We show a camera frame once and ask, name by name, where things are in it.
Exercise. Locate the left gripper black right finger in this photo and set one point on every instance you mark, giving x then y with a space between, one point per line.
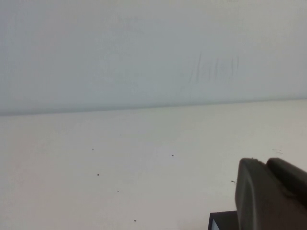
290 176

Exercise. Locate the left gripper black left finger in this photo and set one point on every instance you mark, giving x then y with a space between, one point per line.
261 206

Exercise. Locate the black printed glasses case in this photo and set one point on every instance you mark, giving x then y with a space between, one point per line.
223 220

